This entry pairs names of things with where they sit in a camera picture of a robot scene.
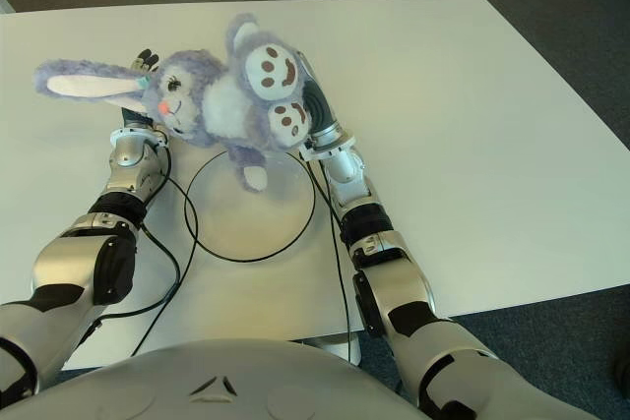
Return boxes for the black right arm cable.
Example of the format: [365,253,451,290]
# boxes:
[304,153,353,360]

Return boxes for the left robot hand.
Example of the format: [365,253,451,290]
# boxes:
[120,48,161,130]

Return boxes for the white plate with black rim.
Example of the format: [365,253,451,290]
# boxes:
[182,148,316,263]

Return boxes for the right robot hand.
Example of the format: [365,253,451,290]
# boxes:
[299,53,341,138]

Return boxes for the purple plush bunny doll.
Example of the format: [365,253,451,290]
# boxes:
[32,13,311,194]

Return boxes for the silver table frame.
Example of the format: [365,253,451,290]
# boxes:
[287,332,364,367]

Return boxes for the grey robot torso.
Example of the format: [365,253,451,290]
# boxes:
[0,338,444,420]

